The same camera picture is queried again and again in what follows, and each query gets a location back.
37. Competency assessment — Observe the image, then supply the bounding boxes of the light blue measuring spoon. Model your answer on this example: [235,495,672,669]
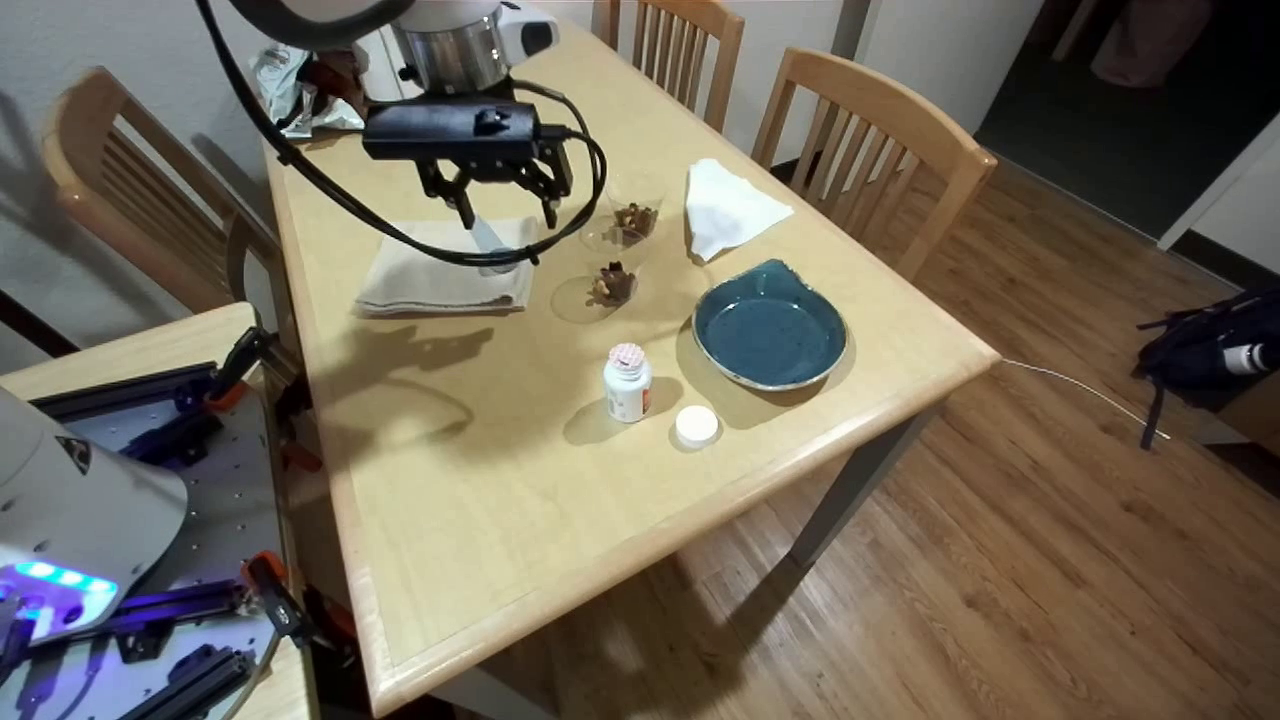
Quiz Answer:
[468,217,531,271]

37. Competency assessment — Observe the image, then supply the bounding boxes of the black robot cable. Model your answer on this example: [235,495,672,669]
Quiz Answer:
[190,0,611,268]

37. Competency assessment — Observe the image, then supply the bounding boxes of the black orange clamp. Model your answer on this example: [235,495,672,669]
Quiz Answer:
[204,323,293,421]
[235,547,336,664]

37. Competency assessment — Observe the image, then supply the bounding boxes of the crumpled foil snack bag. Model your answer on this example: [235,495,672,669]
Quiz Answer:
[251,35,367,143]

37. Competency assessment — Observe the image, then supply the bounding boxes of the grey metal table leg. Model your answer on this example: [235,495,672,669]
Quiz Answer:
[725,404,936,657]

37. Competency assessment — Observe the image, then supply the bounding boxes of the white bottle cap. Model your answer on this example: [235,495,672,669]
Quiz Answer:
[667,399,725,450]

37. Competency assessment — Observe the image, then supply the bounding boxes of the white floor cable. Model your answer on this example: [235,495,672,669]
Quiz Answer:
[994,354,1174,448]

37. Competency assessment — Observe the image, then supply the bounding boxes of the white pill bottle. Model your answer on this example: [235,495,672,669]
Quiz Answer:
[600,341,655,427]

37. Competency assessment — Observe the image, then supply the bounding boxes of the black backpack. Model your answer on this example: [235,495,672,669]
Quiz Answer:
[1133,278,1280,450]

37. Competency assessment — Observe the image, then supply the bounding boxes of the grey folded towel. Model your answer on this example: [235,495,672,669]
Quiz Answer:
[352,217,539,319]

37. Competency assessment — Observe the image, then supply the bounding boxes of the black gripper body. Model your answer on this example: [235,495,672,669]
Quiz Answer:
[422,127,576,188]

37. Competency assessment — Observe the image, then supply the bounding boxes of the clear cup with nuts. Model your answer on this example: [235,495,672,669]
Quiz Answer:
[600,197,667,252]

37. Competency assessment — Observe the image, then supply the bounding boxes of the small brown pinecone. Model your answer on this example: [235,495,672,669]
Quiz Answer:
[581,254,646,316]

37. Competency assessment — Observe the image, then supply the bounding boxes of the grey metal mounting plate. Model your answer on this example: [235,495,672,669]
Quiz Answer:
[50,383,293,720]

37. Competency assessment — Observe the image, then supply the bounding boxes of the blue ceramic plate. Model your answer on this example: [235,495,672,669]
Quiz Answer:
[686,254,852,399]

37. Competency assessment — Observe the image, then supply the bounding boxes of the wooden robot cart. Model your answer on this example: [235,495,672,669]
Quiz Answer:
[0,295,322,720]

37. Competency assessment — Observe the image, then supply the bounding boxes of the black clamp bar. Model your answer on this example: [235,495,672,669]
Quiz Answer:
[31,361,224,467]
[113,641,263,720]

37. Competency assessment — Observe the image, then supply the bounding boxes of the white paper napkin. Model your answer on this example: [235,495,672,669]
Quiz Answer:
[681,154,799,268]

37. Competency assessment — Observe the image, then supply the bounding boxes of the light wooden dining chair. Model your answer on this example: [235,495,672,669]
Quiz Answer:
[746,42,999,284]
[35,63,293,331]
[591,0,746,136]

